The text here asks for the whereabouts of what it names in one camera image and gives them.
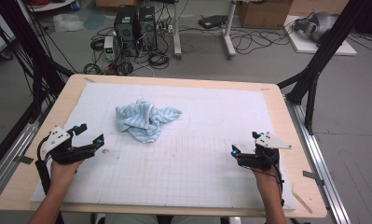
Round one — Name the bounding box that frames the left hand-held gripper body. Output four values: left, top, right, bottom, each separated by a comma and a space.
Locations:
39, 125, 96, 165

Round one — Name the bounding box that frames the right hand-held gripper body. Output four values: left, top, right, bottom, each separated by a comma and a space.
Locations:
236, 132, 293, 172

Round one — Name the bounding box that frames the light blue striped towel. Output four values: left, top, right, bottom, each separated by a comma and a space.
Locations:
115, 97, 183, 145

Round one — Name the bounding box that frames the person's left hand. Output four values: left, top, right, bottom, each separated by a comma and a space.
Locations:
49, 158, 85, 188

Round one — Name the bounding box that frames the person's right hand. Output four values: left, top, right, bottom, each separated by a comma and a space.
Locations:
251, 164, 282, 188

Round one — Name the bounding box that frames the grey tape piece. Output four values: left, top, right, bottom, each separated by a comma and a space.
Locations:
302, 170, 326, 187
14, 154, 34, 166

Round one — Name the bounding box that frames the white foam mat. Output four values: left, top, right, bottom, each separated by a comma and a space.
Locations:
29, 81, 297, 211

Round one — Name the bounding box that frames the thin wooden stick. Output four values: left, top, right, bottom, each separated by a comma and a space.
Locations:
290, 189, 313, 215

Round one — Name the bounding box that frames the white power supply unit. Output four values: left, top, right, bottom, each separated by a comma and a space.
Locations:
103, 35, 117, 63

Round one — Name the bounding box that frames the white board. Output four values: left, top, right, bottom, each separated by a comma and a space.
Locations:
282, 15, 358, 57

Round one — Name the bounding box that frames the white desk leg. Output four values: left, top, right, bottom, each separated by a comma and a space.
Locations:
223, 0, 238, 60
172, 0, 183, 60

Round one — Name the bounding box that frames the clear plastic bag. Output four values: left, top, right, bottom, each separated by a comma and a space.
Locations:
52, 12, 85, 34

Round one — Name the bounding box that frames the black computer tower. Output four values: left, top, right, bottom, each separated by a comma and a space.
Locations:
113, 5, 140, 58
138, 6, 158, 52

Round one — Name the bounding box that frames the brown cardboard box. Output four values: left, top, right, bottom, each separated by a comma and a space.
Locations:
95, 0, 141, 8
238, 0, 294, 30

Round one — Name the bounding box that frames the black flat box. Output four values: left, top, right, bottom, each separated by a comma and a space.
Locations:
198, 14, 228, 30

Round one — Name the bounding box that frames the grey headset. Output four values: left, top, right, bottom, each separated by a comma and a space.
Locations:
293, 11, 338, 43

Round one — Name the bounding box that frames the left hand-held gripper cable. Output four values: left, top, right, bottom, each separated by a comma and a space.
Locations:
34, 134, 65, 224

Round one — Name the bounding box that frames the hand-held gripper cable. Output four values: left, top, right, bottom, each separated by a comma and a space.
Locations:
261, 152, 285, 208
34, 134, 65, 224

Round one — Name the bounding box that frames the aluminium rail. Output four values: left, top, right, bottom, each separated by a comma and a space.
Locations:
284, 97, 352, 224
0, 102, 48, 204

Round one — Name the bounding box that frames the right hand-held gripper cable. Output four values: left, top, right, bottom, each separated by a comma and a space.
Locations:
261, 152, 285, 208

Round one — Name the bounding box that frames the black coiled cable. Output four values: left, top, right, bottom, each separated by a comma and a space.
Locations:
147, 50, 171, 70
90, 36, 105, 52

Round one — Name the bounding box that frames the tangle of black cables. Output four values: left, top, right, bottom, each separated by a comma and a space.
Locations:
229, 26, 292, 55

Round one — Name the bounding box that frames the black metal frame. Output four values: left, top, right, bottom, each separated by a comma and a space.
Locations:
276, 0, 372, 136
0, 0, 76, 176

